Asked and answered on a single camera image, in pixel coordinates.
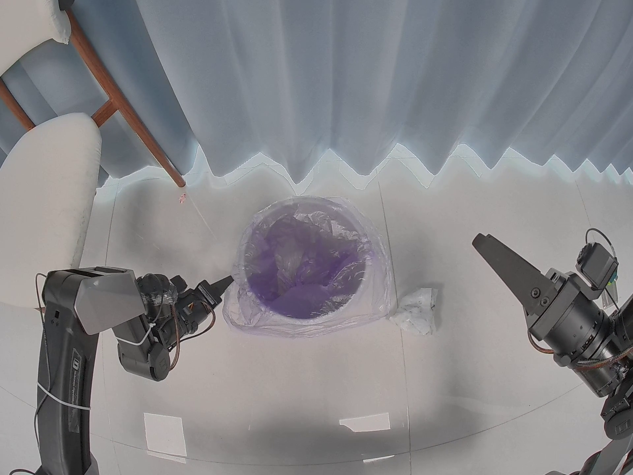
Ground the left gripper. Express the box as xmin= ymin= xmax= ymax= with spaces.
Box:
xmin=177 ymin=279 xmax=226 ymax=338

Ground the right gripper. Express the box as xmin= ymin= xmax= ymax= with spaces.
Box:
xmin=523 ymin=270 xmax=619 ymax=365

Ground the white paper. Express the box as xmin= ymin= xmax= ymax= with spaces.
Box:
xmin=387 ymin=287 xmax=441 ymax=336

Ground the white trash bin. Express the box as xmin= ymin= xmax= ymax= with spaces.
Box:
xmin=236 ymin=197 xmax=375 ymax=319

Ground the white cushioned wooden chair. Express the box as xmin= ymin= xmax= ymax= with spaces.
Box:
xmin=0 ymin=0 xmax=188 ymax=310

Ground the pale blue curtain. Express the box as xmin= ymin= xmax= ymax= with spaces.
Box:
xmin=124 ymin=0 xmax=633 ymax=189
xmin=0 ymin=0 xmax=201 ymax=189

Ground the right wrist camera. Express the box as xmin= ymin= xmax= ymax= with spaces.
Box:
xmin=576 ymin=242 xmax=621 ymax=309

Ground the black cable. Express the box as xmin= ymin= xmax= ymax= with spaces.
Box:
xmin=585 ymin=228 xmax=620 ymax=258
xmin=33 ymin=271 xmax=52 ymax=446

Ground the purple plastic bag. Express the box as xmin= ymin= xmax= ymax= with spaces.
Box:
xmin=223 ymin=195 xmax=396 ymax=337

